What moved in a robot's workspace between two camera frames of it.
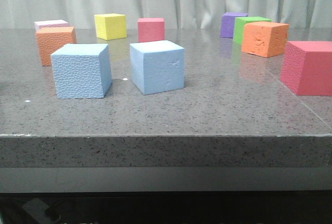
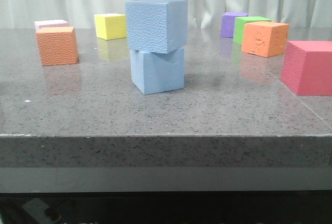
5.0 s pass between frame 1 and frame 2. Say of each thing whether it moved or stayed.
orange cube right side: stayed
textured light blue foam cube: moved
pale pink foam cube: stayed
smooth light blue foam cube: stayed
